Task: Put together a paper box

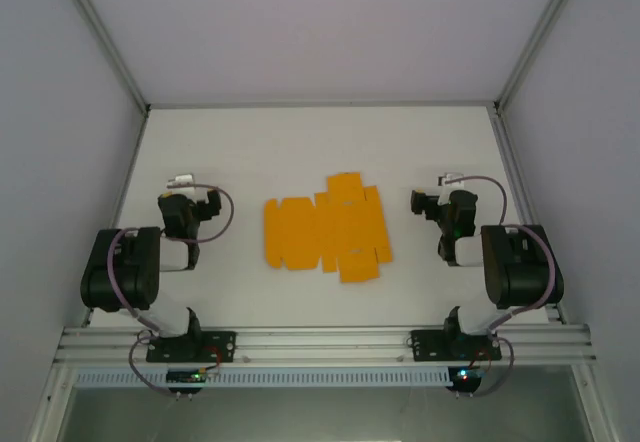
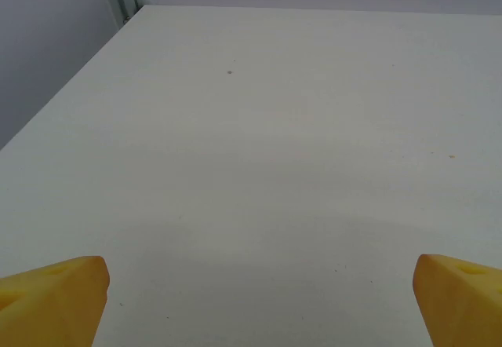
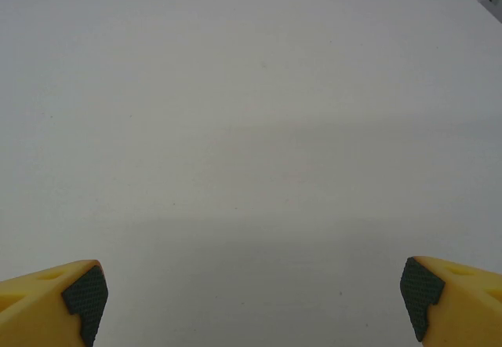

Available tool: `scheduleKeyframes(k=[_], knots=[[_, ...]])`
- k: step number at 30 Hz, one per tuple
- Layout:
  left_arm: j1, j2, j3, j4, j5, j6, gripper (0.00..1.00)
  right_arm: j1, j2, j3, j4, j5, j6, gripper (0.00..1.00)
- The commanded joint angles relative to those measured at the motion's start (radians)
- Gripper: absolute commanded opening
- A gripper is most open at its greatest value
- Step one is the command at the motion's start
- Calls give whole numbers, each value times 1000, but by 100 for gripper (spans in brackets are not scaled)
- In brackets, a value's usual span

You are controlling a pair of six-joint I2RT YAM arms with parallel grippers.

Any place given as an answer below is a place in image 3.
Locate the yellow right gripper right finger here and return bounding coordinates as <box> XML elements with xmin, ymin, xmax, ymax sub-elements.
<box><xmin>399</xmin><ymin>255</ymin><xmax>502</xmax><ymax>347</ymax></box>

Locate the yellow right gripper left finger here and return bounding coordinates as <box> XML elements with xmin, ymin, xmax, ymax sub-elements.
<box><xmin>0</xmin><ymin>259</ymin><xmax>109</xmax><ymax>347</ymax></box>

